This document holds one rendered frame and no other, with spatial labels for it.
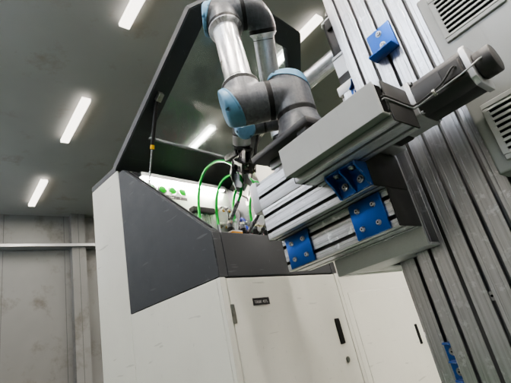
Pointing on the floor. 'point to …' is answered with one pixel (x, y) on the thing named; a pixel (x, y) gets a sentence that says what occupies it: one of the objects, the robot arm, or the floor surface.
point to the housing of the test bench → (112, 283)
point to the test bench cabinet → (195, 338)
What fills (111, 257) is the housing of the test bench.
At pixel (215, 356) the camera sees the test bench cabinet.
